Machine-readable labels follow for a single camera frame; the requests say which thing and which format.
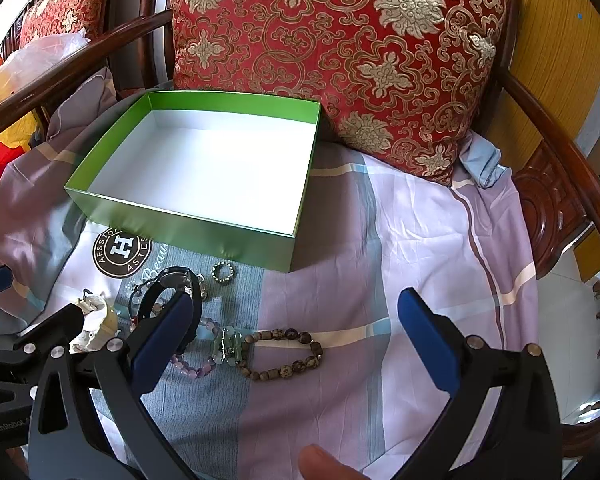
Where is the white strap watch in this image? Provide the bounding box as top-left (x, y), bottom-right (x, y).
top-left (70, 289), bottom-right (118, 353)

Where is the purple bead bracelet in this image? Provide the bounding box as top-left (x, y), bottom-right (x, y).
top-left (168, 315), bottom-right (226, 380)

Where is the black strap watch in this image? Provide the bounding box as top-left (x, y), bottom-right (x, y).
top-left (129, 266), bottom-right (202, 346)

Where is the gold flower charm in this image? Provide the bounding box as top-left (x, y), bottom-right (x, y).
top-left (196, 274), bottom-right (209, 301)

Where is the small silver bead ring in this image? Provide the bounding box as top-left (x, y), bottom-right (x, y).
top-left (211, 261), bottom-right (237, 284)

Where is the brown bead bracelet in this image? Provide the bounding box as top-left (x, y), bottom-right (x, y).
top-left (235, 328), bottom-right (325, 382)

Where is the right hand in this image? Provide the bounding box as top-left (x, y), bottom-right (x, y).
top-left (298, 444), bottom-right (367, 480)

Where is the red yellow bag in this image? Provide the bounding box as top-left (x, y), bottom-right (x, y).
top-left (0, 52), bottom-right (38, 180)

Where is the purple plaid bed sheet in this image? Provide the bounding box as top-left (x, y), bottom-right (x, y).
top-left (0, 70), bottom-right (538, 479)

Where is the green cardboard box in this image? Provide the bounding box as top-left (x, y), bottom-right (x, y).
top-left (65, 90), bottom-right (321, 272)

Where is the translucent plastic bag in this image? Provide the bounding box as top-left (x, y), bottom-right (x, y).
top-left (0, 29), bottom-right (90, 94)

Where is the dark wooden armchair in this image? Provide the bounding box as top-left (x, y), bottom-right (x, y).
top-left (0, 0), bottom-right (600, 458)

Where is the small red gold cushion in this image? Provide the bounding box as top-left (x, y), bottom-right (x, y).
top-left (18, 0), bottom-right (107, 48)

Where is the large red gold cushion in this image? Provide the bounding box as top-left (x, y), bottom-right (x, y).
top-left (169, 0), bottom-right (509, 185)

